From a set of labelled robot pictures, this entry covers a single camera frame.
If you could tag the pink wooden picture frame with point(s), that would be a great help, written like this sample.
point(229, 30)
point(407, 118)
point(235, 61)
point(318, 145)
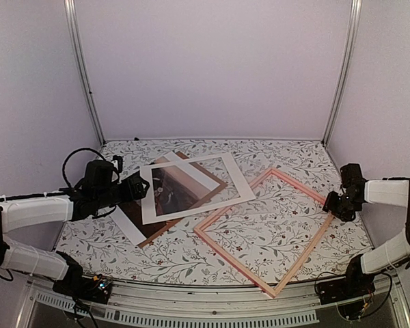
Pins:
point(268, 239)

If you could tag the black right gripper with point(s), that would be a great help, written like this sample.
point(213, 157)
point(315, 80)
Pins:
point(330, 205)

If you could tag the right aluminium corner post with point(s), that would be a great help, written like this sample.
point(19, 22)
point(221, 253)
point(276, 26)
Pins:
point(351, 36)

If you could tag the photo print with white border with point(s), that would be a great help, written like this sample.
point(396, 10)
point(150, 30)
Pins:
point(176, 188)

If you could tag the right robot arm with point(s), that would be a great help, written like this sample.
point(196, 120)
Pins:
point(385, 206)

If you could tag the aluminium corner post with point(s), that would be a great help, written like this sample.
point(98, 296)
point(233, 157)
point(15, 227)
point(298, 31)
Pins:
point(351, 36)
point(73, 27)

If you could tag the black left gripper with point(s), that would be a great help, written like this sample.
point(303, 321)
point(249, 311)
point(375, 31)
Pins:
point(140, 193)

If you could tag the left aluminium corner post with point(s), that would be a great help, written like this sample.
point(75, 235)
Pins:
point(73, 27)

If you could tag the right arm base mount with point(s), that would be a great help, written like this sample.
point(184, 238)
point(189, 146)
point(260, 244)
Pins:
point(343, 289)

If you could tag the white mat board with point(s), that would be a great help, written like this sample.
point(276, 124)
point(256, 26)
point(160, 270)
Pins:
point(221, 165)

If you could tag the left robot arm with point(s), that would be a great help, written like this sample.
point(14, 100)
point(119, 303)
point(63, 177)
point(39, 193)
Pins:
point(30, 210)

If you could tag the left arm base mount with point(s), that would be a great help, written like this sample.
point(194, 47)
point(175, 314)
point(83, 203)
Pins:
point(96, 289)

